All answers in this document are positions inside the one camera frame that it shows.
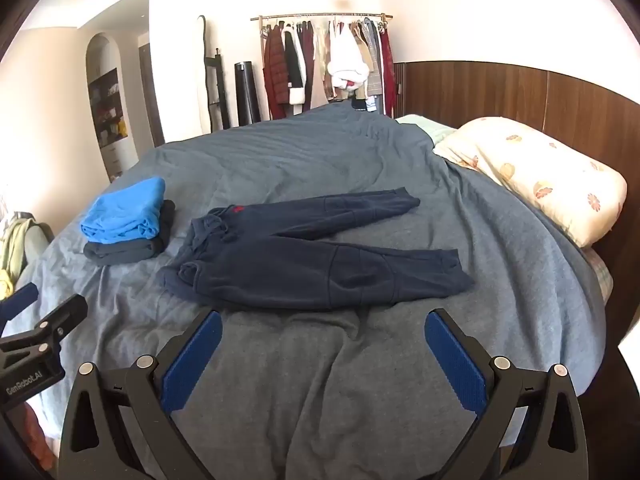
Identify brown door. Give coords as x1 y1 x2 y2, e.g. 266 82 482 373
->
139 42 166 148

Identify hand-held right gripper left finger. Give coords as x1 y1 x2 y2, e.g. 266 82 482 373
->
59 308 223 480

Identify pale green pillow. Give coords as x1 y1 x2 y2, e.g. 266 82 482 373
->
395 114 458 146

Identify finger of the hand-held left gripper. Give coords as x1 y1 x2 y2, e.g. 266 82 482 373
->
0 294 88 356
0 282 40 318

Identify arched wall shelf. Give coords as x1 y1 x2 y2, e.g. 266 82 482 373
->
86 32 138 183

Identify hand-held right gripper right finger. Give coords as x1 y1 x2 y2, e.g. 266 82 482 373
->
424 308 590 480

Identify navy blue pants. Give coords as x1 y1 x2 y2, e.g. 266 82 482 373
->
157 187 475 311

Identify bright blue folded garment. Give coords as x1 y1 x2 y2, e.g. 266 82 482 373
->
80 176 167 242

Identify tall white board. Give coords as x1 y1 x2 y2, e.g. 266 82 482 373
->
195 15 213 133

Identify clothes rack rail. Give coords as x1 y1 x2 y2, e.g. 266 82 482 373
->
250 11 393 23

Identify wooden headboard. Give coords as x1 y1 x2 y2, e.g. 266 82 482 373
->
393 60 640 241

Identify dark folded garment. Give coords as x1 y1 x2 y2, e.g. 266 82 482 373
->
82 200 177 267

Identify green and yellow clothes pile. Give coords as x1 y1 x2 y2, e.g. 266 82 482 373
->
0 212 53 301

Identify cream floral pillow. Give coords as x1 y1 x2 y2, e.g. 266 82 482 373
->
432 116 628 249

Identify black ladder stand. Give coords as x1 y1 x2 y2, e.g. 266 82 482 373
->
204 47 231 131

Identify striped bed sheet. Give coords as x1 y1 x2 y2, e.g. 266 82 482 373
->
585 247 615 306

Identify row of hanging clothes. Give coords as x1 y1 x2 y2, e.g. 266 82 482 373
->
260 16 401 121

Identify blue-grey bed blanket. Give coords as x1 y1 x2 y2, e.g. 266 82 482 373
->
15 102 613 480

